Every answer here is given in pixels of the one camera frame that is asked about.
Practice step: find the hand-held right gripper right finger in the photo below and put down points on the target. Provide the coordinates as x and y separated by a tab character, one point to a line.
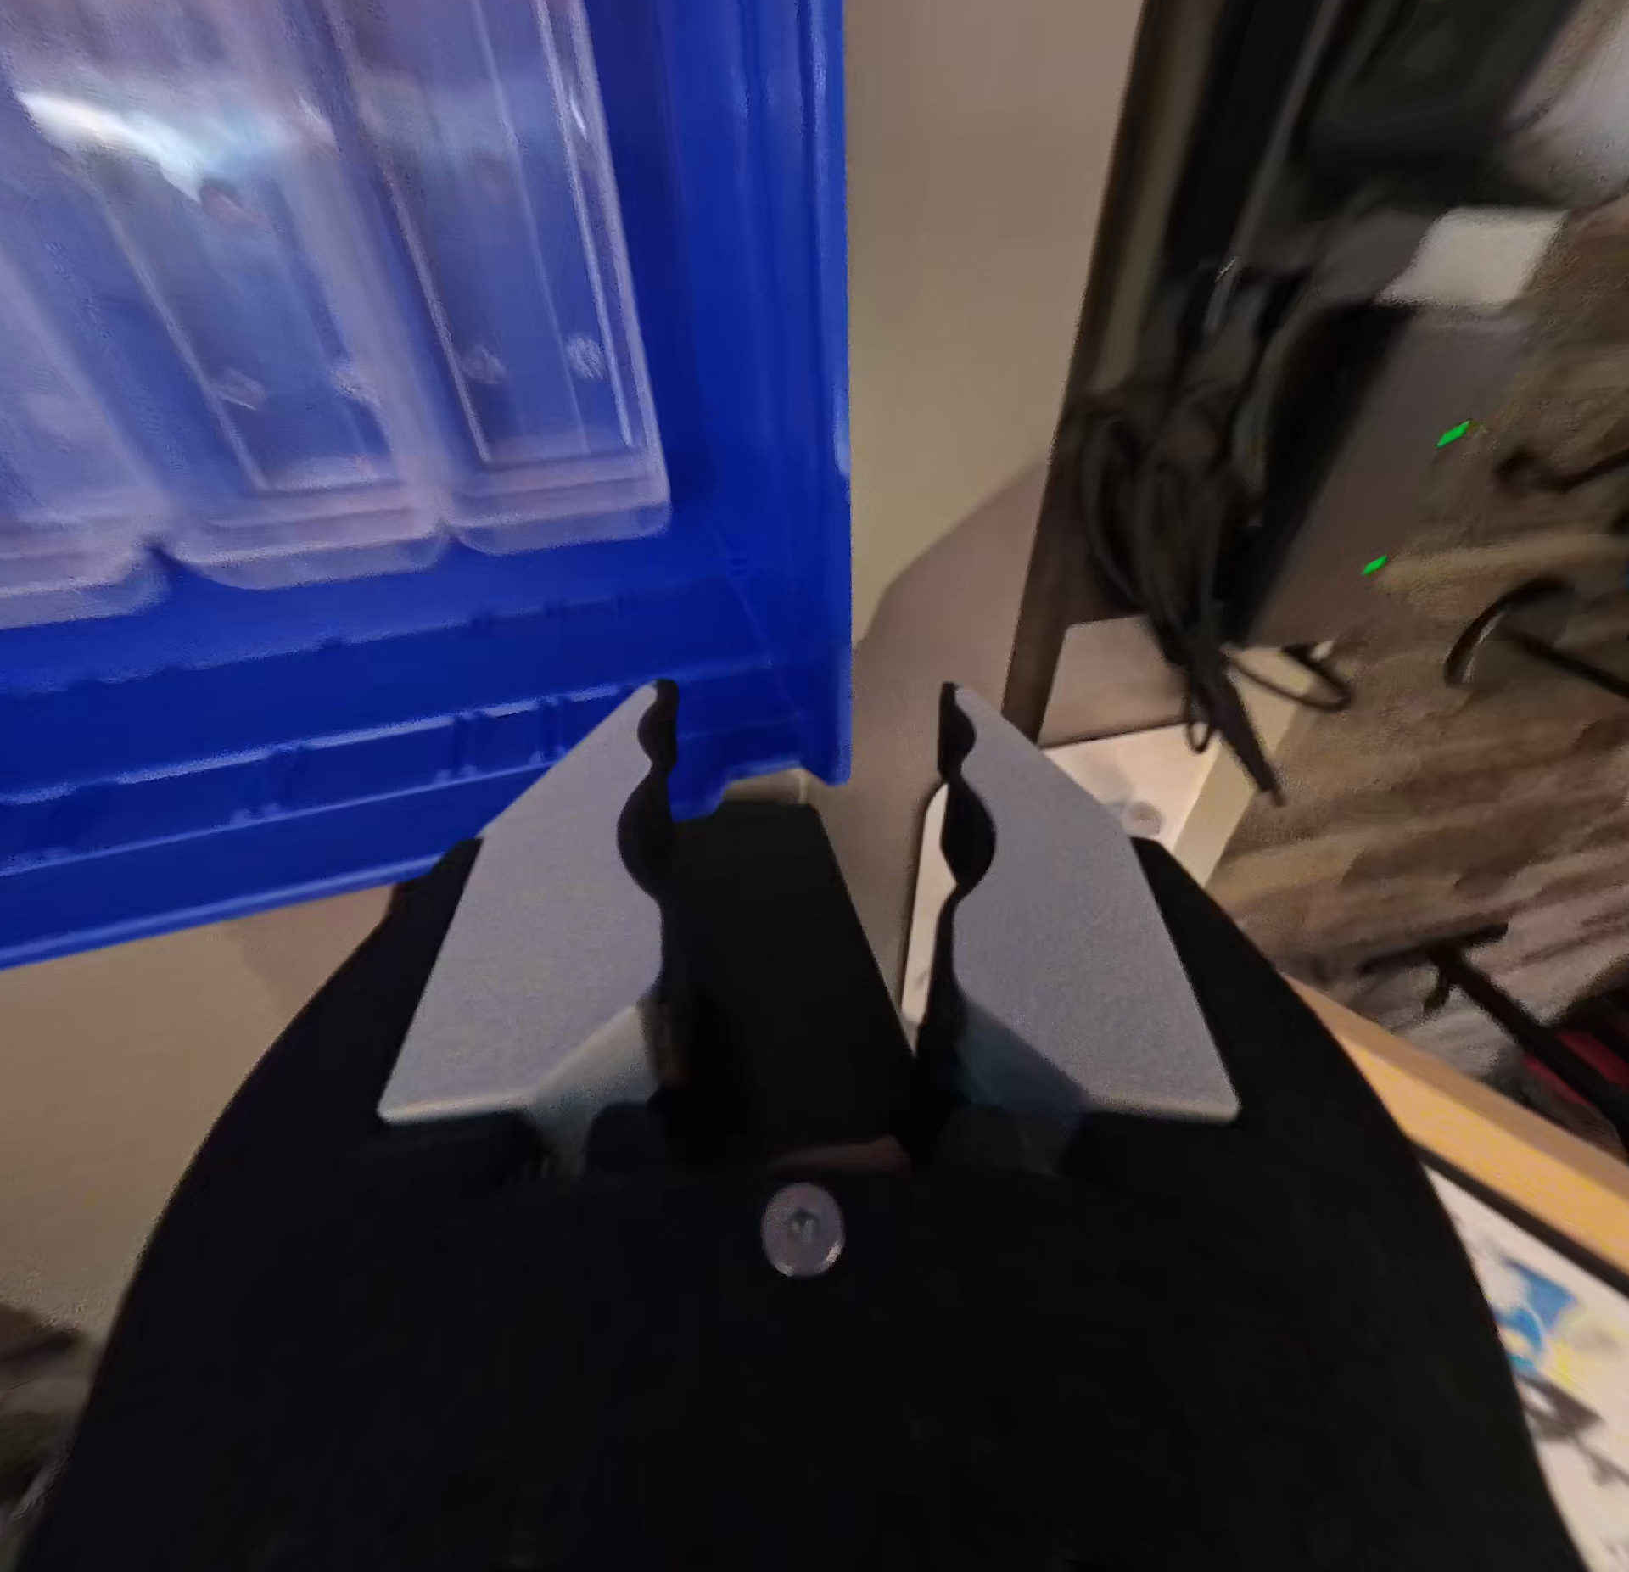
1082	960

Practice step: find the round wooden side table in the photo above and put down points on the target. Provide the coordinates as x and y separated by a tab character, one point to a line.
1462	1114

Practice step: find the blue plastic bin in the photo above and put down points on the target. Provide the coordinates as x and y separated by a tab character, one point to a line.
738	324

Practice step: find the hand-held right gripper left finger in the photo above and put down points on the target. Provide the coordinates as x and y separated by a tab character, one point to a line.
536	960

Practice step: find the grey desktop computer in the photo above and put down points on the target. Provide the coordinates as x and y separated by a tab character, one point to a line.
1373	453

